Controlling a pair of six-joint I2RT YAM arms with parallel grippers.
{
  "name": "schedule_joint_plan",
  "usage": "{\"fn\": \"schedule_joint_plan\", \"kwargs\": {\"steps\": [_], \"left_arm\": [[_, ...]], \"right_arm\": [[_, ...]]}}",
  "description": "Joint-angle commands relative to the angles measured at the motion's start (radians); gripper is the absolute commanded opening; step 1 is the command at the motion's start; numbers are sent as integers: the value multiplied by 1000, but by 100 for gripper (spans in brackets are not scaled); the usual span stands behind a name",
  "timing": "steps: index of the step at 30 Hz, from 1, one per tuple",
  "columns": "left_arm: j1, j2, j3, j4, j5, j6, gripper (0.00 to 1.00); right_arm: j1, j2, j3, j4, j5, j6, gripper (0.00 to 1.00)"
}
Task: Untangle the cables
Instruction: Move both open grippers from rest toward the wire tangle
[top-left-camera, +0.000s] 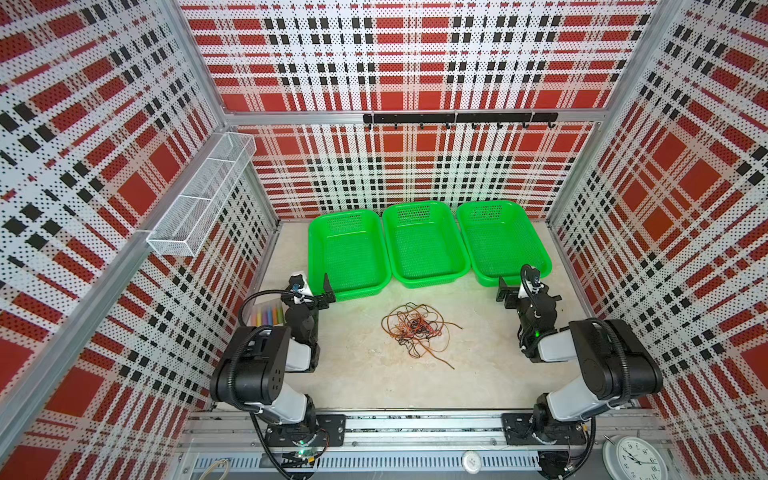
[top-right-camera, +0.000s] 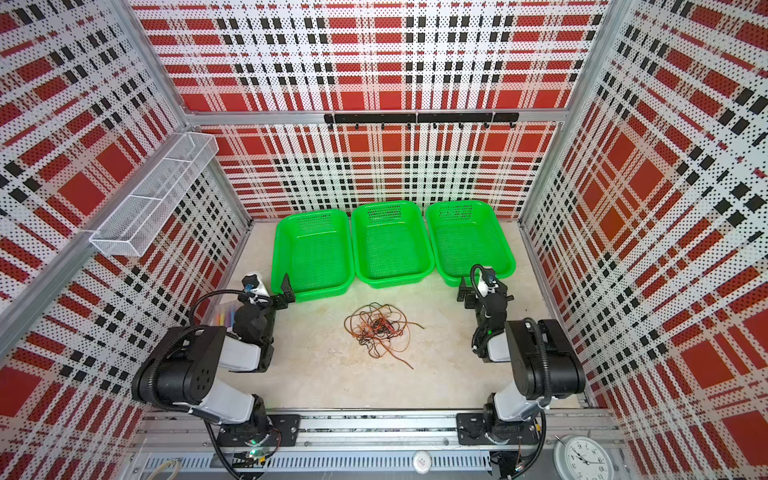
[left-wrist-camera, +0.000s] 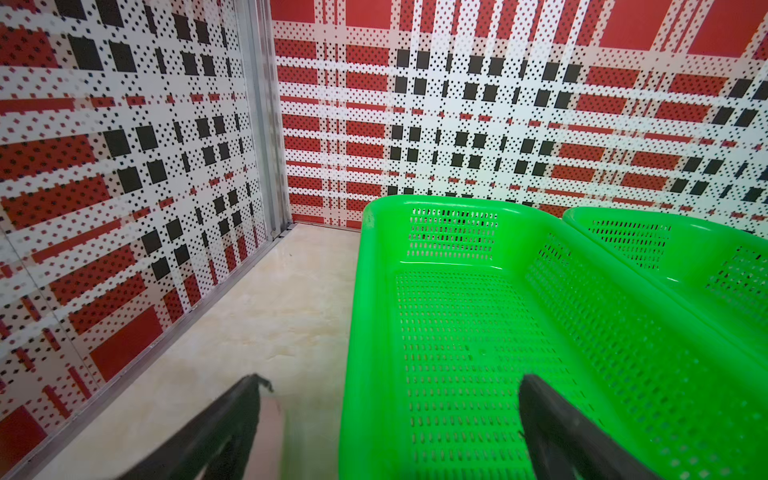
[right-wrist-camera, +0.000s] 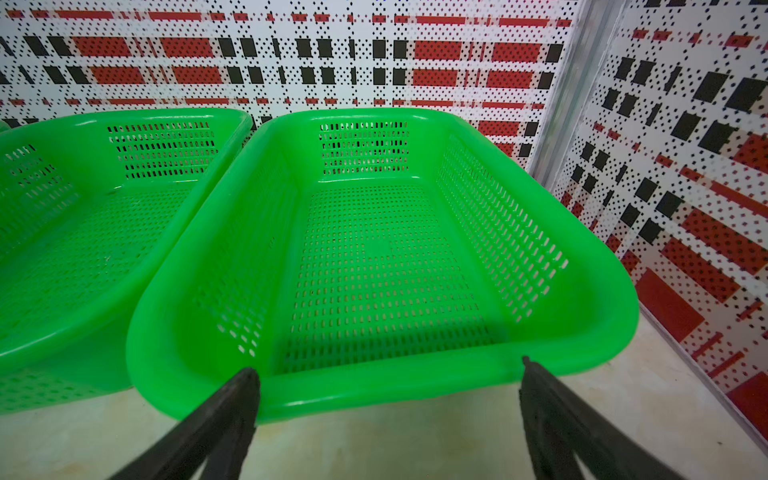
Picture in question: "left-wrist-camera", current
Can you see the middle green plastic basket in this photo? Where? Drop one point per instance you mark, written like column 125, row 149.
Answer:
column 717, row 272

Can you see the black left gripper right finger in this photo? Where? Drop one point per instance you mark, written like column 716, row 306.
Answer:
column 564, row 444

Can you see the green plastic basket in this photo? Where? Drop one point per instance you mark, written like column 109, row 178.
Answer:
column 717, row 272
column 456, row 300

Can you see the left green plastic basket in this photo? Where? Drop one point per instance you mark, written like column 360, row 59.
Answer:
column 456, row 300

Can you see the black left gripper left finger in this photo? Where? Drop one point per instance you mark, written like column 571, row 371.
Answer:
column 215, row 444

